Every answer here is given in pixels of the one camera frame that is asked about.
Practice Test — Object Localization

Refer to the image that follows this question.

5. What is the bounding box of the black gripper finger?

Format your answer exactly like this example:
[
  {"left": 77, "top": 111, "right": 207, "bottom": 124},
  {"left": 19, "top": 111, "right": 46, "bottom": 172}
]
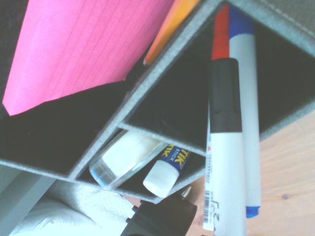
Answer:
[{"left": 120, "top": 185, "right": 198, "bottom": 236}]

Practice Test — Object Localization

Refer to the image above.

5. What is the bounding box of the black cap white marker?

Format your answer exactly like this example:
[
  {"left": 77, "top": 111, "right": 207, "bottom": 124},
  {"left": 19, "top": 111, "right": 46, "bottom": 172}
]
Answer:
[{"left": 202, "top": 58, "right": 247, "bottom": 236}]

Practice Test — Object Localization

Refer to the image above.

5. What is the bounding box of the blue cap white marker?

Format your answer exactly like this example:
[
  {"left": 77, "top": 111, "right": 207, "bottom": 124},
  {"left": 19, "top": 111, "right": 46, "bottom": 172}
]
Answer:
[{"left": 228, "top": 4, "right": 262, "bottom": 219}]

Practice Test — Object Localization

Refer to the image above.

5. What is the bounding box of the red cap marker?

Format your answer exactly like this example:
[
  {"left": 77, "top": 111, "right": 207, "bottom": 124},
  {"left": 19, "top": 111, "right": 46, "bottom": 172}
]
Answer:
[{"left": 211, "top": 3, "right": 231, "bottom": 61}]

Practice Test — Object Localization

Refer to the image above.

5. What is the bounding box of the blue and white glue stick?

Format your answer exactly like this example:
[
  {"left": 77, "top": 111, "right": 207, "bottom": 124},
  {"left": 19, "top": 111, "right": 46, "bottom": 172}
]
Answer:
[{"left": 143, "top": 143, "right": 192, "bottom": 199}]

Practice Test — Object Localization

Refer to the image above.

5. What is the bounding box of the white dotted paper sheet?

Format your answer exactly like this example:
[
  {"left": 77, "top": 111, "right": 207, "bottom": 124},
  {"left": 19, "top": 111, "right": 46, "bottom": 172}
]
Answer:
[{"left": 72, "top": 183, "right": 135, "bottom": 230}]

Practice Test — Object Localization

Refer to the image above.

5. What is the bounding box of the clear tube with white filling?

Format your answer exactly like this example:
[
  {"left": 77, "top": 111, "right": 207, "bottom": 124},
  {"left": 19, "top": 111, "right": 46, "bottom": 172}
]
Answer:
[{"left": 89, "top": 129, "right": 168, "bottom": 191}]

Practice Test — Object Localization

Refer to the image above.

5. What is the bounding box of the white cloth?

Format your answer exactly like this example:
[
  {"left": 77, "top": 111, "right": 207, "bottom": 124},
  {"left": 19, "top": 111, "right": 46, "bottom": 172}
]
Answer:
[{"left": 9, "top": 196, "right": 105, "bottom": 236}]

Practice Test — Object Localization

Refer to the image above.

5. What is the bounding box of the grey felt desk organizer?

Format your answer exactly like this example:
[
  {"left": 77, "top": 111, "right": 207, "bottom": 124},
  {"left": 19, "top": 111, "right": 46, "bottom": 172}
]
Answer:
[{"left": 0, "top": 0, "right": 315, "bottom": 205}]

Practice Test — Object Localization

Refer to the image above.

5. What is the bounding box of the orange note pad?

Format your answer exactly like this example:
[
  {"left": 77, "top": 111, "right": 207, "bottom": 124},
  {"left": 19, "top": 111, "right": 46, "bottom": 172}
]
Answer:
[{"left": 143, "top": 0, "right": 201, "bottom": 66}]

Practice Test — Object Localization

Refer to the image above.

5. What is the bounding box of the pink lined note pad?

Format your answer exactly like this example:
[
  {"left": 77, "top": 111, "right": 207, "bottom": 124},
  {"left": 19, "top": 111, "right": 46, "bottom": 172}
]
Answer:
[{"left": 2, "top": 0, "right": 177, "bottom": 117}]

